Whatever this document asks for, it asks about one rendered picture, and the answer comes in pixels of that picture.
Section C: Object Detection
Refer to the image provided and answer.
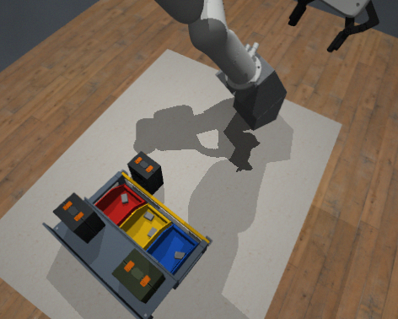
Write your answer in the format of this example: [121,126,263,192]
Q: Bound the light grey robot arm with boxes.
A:
[154,0,261,90]

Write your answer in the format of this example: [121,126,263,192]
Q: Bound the dark grey shelf rack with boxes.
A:
[43,170,212,319]

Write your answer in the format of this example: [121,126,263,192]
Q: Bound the yellow bar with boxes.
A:
[122,172,210,243]

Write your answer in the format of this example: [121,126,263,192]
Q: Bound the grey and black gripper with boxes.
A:
[288,0,379,52]

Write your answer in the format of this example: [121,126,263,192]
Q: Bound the yellow bin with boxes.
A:
[120,204,171,251]

